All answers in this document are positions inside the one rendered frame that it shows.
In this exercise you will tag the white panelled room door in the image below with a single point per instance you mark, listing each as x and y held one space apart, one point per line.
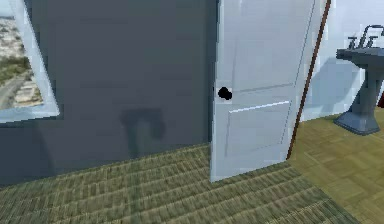
263 83

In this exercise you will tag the white framed window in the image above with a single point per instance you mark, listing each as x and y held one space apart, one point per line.
15 63

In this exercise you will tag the dark red object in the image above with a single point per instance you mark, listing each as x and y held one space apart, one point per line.
381 101

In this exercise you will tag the grey pedestal sink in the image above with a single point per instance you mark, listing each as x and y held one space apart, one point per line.
365 83

